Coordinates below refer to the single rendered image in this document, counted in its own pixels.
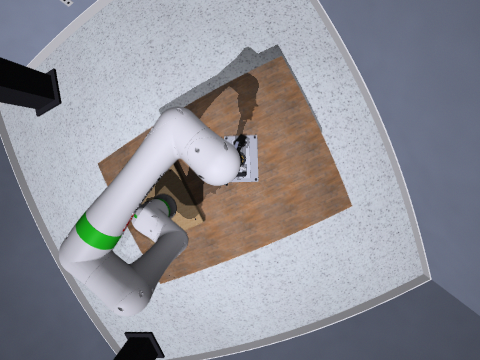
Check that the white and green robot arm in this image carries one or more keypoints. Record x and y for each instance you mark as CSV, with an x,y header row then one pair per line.
x,y
86,252

